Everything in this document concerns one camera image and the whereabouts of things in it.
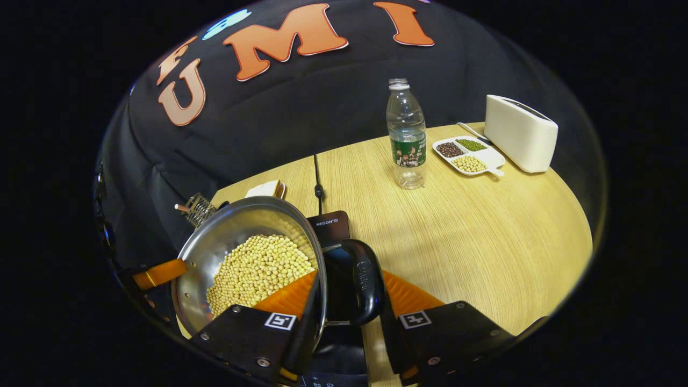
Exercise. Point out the white divided tray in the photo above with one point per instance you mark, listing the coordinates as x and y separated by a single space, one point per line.
492 157

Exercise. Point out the pile of soybeans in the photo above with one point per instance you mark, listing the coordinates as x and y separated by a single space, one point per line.
258 269

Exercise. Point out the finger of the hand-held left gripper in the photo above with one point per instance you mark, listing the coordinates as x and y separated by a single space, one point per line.
161 273

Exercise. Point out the black induction cooktop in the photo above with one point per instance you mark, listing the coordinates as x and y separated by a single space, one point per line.
333 226

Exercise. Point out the small heap of yellow beans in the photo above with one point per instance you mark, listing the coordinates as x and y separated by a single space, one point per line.
470 163

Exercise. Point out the pile of red beans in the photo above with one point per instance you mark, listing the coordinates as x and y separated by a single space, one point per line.
450 150

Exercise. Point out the clear plastic water bottle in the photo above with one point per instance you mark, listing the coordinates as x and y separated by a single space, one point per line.
406 123

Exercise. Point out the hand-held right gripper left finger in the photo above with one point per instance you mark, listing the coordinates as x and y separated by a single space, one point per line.
242 333

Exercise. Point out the pile of green beans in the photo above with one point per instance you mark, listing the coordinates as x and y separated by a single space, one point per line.
471 144

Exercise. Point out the stainless steel pot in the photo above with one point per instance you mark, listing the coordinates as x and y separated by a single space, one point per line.
236 226

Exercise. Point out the white toaster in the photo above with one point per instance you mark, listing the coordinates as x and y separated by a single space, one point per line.
520 137

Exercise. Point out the sandwich with lettuce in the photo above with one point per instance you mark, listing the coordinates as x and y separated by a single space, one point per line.
264 189

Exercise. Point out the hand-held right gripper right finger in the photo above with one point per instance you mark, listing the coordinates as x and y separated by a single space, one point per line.
389 344

